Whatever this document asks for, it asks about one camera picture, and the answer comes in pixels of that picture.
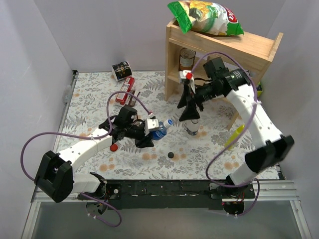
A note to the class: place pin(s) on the floral table mat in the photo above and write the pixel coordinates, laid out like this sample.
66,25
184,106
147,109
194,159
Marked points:
93,100

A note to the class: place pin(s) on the tin can on shelf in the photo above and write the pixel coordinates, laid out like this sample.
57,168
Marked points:
186,59

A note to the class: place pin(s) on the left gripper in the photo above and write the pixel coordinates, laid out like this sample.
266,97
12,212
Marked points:
140,134

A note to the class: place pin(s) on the red bottle cap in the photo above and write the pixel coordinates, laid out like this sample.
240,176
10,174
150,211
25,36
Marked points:
113,148

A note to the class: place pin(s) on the yellow bottle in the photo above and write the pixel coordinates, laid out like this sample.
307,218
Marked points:
233,139

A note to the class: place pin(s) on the brown snack bar wrapper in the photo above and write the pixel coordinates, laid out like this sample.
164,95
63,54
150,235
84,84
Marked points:
133,99

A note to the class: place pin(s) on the black bottle cap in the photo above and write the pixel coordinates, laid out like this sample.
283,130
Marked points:
170,155

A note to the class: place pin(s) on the blue-label Pocari bottle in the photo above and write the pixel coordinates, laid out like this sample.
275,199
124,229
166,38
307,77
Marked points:
161,132

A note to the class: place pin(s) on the wooden shelf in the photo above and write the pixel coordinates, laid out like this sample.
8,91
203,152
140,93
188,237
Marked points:
253,52

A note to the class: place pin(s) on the red cardboard box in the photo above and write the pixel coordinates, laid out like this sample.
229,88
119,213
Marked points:
126,87

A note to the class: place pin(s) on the white blue Pocari cap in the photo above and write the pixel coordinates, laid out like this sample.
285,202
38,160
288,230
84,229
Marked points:
169,123

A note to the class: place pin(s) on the green chips bag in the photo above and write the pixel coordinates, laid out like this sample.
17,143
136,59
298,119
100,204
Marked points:
206,17

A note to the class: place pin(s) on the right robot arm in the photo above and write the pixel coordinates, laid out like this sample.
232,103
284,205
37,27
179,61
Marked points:
271,146

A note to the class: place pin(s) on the black base bar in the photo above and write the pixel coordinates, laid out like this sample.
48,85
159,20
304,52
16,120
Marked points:
168,193

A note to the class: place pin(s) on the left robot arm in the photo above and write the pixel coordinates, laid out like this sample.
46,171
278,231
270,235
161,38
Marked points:
56,175

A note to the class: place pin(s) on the yellow green box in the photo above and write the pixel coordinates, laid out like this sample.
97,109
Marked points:
259,89

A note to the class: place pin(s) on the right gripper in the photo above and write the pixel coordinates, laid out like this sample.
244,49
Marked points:
193,97

